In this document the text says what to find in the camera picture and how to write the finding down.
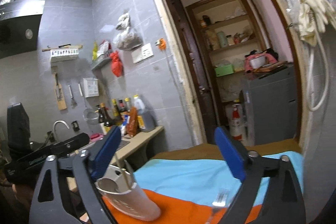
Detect wooden chopstick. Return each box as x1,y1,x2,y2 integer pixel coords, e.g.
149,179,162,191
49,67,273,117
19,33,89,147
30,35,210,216
114,138,132,188

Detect person left hand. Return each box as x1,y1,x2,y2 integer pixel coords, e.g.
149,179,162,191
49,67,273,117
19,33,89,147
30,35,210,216
12,184,34,210

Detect chrome tap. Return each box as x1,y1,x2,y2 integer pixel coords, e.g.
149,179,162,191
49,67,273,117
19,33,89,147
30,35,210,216
52,120,70,142

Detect steel fork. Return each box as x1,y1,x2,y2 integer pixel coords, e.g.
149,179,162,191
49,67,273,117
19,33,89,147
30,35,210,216
205,189,230,224

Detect white utensil holder cup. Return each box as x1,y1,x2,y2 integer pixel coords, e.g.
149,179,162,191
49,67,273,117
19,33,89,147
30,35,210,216
95,165,161,222

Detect light blue cloth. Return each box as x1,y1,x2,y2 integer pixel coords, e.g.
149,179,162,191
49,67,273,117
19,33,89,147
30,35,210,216
133,151,305,208

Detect red white bottle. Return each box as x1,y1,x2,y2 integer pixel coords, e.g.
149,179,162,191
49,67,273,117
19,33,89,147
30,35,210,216
230,104,244,141

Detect dark sauce bottle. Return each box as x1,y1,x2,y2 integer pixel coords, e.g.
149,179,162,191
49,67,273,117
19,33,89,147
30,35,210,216
100,103,116,134

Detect wooden counter top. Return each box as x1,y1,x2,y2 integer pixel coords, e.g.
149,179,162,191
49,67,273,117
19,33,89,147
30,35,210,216
67,125,165,188

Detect orange cloth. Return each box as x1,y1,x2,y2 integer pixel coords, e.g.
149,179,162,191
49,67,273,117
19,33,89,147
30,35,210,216
102,187,263,224

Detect orange snack packet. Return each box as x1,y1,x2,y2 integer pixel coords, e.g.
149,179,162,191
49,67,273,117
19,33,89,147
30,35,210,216
126,107,138,137

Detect large soy sauce jug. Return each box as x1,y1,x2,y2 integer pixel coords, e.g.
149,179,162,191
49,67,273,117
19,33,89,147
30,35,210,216
133,94,155,132

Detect red plastic bag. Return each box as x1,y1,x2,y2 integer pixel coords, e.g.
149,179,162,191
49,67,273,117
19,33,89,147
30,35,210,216
109,51,123,77

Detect metal pot on washer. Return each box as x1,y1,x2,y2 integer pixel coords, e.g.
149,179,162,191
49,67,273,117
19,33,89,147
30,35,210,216
249,55,266,69

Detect green box on shelf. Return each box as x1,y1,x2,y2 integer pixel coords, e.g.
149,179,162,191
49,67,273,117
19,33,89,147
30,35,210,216
215,64,234,77

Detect black range hood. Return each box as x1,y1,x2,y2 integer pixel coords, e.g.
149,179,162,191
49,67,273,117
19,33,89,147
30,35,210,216
0,0,45,59

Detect clear hanging plastic bag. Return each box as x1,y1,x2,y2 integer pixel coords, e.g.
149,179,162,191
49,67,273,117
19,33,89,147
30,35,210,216
113,10,143,51

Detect cream rubber gloves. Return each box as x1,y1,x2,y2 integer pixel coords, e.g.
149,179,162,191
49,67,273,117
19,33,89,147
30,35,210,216
298,0,335,47

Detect white hose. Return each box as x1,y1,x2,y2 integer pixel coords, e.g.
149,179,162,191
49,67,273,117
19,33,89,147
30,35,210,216
305,29,330,112

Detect white wall box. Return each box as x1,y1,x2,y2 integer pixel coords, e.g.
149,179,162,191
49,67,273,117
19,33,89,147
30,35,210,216
83,78,99,98

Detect white wall rack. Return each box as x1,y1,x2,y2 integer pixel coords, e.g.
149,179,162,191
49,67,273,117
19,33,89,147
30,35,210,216
42,45,83,63

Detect grey wall shelf basket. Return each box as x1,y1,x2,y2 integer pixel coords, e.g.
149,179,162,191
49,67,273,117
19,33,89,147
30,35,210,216
91,56,111,71

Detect white wall switch socket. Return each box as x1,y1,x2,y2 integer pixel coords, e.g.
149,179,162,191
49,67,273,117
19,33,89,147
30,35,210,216
131,43,154,64

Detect orange wall plug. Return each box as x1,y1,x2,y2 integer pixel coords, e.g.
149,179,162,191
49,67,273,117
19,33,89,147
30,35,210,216
155,38,166,51

